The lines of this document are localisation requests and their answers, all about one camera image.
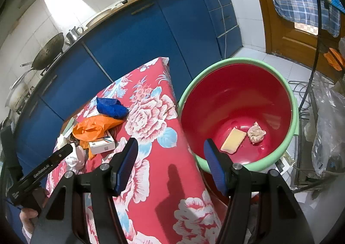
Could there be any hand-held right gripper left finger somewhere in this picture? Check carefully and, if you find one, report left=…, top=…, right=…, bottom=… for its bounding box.
left=30, top=137, right=139, bottom=244

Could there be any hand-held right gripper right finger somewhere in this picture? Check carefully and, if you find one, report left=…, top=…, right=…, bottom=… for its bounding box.
left=203, top=138, right=316, bottom=244

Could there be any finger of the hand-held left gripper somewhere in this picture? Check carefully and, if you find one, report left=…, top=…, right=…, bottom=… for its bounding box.
left=49, top=144, right=74, bottom=166

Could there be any white tissue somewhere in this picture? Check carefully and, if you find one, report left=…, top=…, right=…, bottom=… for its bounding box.
left=66, top=145, right=87, bottom=172

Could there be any white striped small box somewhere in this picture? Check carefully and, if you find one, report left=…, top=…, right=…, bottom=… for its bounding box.
left=89, top=130, right=116, bottom=155

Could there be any yellow sponge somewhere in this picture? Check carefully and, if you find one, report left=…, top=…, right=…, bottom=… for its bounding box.
left=220, top=128, right=247, bottom=154

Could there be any orange plastic bag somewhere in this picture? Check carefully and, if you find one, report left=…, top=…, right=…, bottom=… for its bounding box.
left=73, top=115, right=124, bottom=160

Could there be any beige tissue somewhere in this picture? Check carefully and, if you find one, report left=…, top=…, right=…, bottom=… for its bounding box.
left=247, top=122, right=267, bottom=144

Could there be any red bucket with green rim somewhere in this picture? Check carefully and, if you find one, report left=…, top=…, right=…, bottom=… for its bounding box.
left=176, top=57, right=299, bottom=173

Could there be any person's left hand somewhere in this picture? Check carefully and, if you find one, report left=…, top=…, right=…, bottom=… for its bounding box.
left=19, top=207, right=40, bottom=234

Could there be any red floral tablecloth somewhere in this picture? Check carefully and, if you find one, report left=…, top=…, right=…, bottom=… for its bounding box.
left=45, top=57, right=229, bottom=244

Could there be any white pan with lid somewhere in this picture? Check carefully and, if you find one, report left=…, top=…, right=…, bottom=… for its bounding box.
left=5, top=67, right=35, bottom=109

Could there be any dark wok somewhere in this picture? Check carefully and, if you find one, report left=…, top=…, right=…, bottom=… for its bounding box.
left=20, top=33, right=65, bottom=70

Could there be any steel pot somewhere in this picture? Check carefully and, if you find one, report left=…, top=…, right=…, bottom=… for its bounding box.
left=65, top=26, right=85, bottom=45

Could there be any clear plastic bag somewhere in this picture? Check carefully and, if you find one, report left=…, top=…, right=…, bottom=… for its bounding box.
left=311, top=73, right=345, bottom=177

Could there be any blue kitchen cabinet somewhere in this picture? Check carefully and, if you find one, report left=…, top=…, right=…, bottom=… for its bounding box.
left=5, top=0, right=243, bottom=169

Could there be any round wooden board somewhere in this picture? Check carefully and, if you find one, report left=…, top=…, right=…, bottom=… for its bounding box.
left=86, top=8, right=114, bottom=27

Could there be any black metal rack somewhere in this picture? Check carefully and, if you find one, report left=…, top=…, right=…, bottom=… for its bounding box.
left=294, top=0, right=335, bottom=117

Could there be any wooden door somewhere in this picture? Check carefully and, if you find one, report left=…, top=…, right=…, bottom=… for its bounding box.
left=248, top=0, right=345, bottom=82

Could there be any orange mesh pad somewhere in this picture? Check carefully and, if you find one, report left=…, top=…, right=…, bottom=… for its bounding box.
left=323, top=48, right=345, bottom=70

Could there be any teal mesh pad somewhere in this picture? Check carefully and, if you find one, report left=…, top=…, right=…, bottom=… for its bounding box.
left=322, top=0, right=345, bottom=14

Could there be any white power cable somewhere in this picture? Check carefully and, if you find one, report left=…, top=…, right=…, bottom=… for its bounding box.
left=186, top=0, right=228, bottom=57

